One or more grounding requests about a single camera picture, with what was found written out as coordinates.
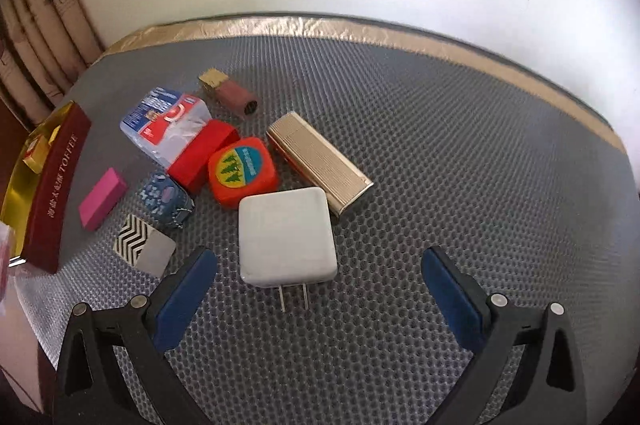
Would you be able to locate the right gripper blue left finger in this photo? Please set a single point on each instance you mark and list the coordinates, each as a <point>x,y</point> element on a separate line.
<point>90,387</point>

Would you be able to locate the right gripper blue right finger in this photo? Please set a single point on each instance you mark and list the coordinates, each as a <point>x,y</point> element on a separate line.
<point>548,386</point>

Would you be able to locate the black white chevron card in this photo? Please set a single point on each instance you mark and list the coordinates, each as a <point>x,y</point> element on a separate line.
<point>143,247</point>

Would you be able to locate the pink eraser block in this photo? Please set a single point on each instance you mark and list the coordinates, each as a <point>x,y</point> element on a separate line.
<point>102,198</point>

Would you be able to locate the white power adapter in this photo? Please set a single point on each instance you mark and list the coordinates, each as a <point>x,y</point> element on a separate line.
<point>286,239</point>

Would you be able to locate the red rectangular block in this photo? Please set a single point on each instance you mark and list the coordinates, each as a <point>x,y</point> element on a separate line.
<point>190,169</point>

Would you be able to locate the orange tape measure tree logo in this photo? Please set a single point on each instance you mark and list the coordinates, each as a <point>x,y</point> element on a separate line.
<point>241,170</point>

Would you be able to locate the clear plastic box blue label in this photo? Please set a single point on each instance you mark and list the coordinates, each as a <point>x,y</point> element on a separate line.
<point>164,122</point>

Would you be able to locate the gold ribbed rectangular case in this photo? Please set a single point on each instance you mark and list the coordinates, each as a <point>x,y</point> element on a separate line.
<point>315,159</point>

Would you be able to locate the gold cap red lipstick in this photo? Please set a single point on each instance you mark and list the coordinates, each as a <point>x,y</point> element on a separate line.
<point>234,97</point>

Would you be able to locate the pink packet clear wrap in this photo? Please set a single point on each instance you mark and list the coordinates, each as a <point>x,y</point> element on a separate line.
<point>7,244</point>

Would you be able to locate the yellow red striped wooden cube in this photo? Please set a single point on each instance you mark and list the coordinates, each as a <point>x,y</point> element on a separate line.
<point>38,149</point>

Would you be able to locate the red gold toffee tin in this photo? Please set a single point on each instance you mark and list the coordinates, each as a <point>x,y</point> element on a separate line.
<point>34,205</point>

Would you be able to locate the grey honeycomb mesh mat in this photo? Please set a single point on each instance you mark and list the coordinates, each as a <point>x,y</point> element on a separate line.
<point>521,196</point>

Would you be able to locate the beige patterned curtain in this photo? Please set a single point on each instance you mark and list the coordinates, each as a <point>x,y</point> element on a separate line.
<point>45,46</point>

